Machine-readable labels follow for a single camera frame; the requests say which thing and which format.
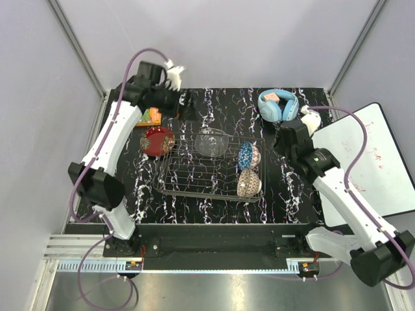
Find red floral plate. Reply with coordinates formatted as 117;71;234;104
140;126;176;157

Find blue triangle pattern bowl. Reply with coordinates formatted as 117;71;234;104
238;141;261;170

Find clear glass bowl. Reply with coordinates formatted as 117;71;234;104
195;128;229;157

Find pink cube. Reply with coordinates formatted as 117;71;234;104
263;92;280;103

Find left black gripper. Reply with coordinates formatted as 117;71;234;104
152;83;198;122

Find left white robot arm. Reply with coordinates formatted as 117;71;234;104
68;60;187;257

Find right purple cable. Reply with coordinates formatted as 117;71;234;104
259;105;415;289

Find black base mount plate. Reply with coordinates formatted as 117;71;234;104
64;222;335;260

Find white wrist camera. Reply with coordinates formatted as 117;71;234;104
164;59;185;91
300;105;322;137

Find white whiteboard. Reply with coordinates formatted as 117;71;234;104
313;103;414;216

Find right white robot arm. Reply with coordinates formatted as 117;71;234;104
279;120;414;287

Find beige patterned bowl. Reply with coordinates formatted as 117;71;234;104
237;168;262;197

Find purple cable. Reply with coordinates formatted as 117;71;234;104
69;48;176;310
259;105;415;289

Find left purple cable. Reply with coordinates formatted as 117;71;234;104
69;48;176;310

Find orange book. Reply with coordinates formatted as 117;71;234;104
136;108;161;127

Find light blue headphones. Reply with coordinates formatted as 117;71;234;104
257;89;299;123

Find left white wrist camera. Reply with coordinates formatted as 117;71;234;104
164;59;185;91

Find wire dish rack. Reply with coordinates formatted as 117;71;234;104
153;132;266;202

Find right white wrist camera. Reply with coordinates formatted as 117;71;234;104
300;105;322;137

